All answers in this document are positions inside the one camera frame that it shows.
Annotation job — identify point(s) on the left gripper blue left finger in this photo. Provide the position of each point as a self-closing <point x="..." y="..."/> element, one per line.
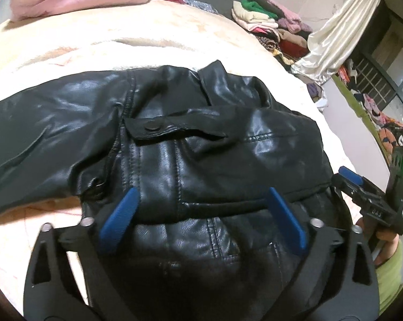
<point x="114" y="228"/>

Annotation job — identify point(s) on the black leather jacket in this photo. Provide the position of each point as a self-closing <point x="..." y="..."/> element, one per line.
<point x="201" y="148"/>

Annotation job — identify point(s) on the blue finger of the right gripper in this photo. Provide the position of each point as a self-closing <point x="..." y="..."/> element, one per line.
<point x="348" y="176"/>

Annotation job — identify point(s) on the black window grille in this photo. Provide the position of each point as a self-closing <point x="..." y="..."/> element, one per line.
<point x="382" y="82"/>

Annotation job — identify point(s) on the clothes on window sill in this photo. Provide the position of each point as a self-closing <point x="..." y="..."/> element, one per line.
<point x="390" y="128"/>

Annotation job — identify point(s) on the white pink patterned blanket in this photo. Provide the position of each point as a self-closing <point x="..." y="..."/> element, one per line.
<point x="19" y="227"/>

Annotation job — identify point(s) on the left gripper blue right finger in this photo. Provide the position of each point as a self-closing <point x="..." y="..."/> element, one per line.
<point x="289" y="226"/>

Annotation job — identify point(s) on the green cloth on sill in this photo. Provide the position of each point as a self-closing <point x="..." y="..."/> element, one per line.
<point x="361" y="113"/>

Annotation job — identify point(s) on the pile of folded clothes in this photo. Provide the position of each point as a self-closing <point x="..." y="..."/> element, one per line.
<point x="279" y="30"/>

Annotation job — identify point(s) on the person right hand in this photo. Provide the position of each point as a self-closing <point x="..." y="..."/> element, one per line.
<point x="388" y="237"/>

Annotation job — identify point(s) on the green sleeve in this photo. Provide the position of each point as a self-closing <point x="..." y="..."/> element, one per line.
<point x="389" y="276"/>

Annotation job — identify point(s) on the cream satin curtain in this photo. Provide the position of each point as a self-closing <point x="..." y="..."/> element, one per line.
<point x="331" y="45"/>

